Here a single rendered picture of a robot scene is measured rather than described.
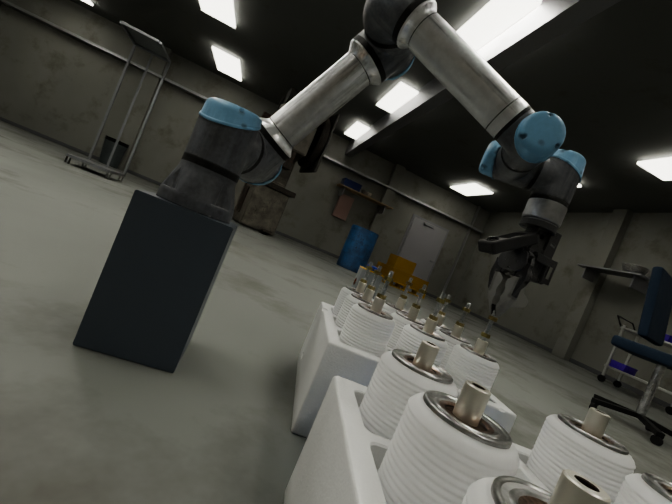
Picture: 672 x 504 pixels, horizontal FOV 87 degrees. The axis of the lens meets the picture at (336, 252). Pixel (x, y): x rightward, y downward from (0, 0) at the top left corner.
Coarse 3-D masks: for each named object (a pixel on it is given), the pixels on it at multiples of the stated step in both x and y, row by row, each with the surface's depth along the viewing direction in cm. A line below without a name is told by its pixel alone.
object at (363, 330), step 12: (360, 312) 69; (348, 324) 70; (360, 324) 68; (372, 324) 67; (384, 324) 68; (348, 336) 69; (360, 336) 68; (372, 336) 67; (384, 336) 68; (360, 348) 68; (372, 348) 68; (384, 348) 70
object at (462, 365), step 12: (456, 348) 74; (456, 360) 72; (468, 360) 70; (480, 360) 70; (456, 372) 71; (468, 372) 70; (480, 372) 69; (492, 372) 70; (456, 384) 71; (480, 384) 70; (492, 384) 71
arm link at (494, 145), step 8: (496, 144) 73; (488, 152) 73; (496, 152) 72; (488, 160) 73; (496, 160) 72; (480, 168) 76; (488, 168) 74; (496, 168) 73; (504, 168) 70; (536, 168) 71; (488, 176) 77; (496, 176) 75; (504, 176) 73; (512, 176) 71; (520, 176) 71; (528, 176) 72; (536, 176) 72; (512, 184) 76; (520, 184) 74; (528, 184) 73
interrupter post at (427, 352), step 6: (426, 342) 42; (420, 348) 42; (426, 348) 41; (432, 348) 41; (438, 348) 41; (420, 354) 41; (426, 354) 41; (432, 354) 41; (414, 360) 42; (420, 360) 41; (426, 360) 41; (432, 360) 41; (420, 366) 41; (426, 366) 41
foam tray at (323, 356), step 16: (320, 304) 102; (320, 320) 87; (320, 336) 76; (336, 336) 70; (304, 352) 92; (320, 352) 68; (336, 352) 64; (352, 352) 64; (384, 352) 73; (304, 368) 80; (320, 368) 64; (336, 368) 64; (352, 368) 64; (368, 368) 65; (304, 384) 71; (320, 384) 64; (368, 384) 65; (304, 400) 64; (320, 400) 64; (496, 400) 72; (304, 416) 64; (496, 416) 67; (512, 416) 67; (304, 432) 64
